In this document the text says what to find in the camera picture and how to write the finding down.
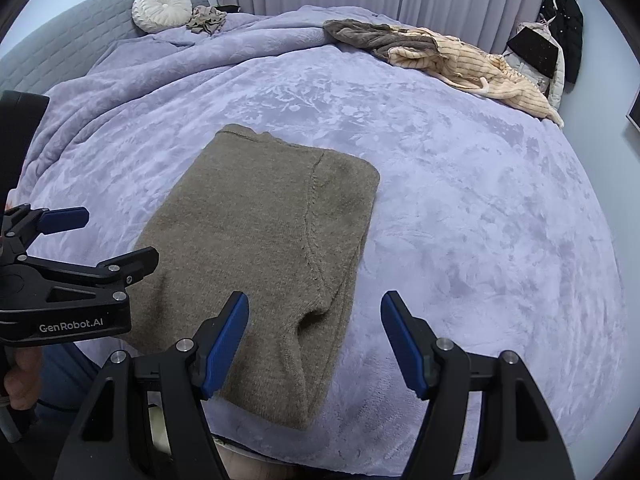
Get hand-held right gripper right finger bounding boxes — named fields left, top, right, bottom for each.
left=380, top=290, right=573, bottom=480

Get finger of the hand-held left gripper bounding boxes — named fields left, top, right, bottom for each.
left=0, top=204, right=91, bottom=263
left=20, top=246, right=160, bottom=306

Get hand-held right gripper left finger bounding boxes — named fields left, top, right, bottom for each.
left=52, top=290, right=251, bottom=480

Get brown knitted sweater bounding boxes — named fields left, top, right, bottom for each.
left=122, top=124, right=381, bottom=431

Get person's left hand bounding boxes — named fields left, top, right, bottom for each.
left=2, top=346, right=45, bottom=412

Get person's blue jeans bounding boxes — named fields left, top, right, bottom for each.
left=35, top=342, right=103, bottom=428

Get lavender plush blanket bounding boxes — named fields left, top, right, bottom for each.
left=20, top=5, right=628, bottom=476

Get grey quilted headboard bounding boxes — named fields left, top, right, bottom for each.
left=0, top=0, right=211, bottom=96

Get round white pleated pillow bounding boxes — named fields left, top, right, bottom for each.
left=131, top=0, right=194, bottom=33

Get small taupe crumpled cloth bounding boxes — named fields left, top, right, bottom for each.
left=186, top=5, right=227, bottom=36

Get cream striped garment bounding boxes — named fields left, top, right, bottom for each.
left=387, top=27, right=565, bottom=128

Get brown fleece garment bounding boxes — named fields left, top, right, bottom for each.
left=322, top=19, right=441, bottom=61

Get black speckled garment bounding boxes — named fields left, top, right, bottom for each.
left=506, top=26, right=560, bottom=78

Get black hanging jacket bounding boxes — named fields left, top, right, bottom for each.
left=540, top=0, right=584, bottom=86

